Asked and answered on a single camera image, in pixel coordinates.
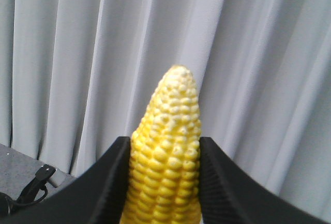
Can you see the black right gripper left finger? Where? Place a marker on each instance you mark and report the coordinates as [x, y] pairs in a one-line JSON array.
[[97, 196]]

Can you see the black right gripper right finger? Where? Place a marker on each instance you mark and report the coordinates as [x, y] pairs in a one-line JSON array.
[[228, 195]]

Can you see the white pleated curtain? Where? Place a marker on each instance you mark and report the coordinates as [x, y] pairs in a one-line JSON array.
[[76, 74]]

